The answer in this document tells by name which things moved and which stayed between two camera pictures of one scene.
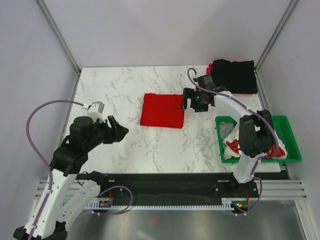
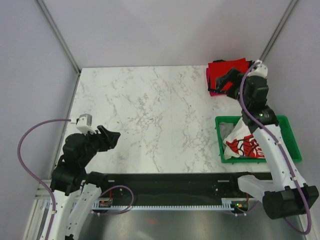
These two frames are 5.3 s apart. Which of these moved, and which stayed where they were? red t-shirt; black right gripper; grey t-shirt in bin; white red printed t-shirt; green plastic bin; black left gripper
Moved: black right gripper; black left gripper; red t-shirt
Stayed: green plastic bin; white red printed t-shirt; grey t-shirt in bin
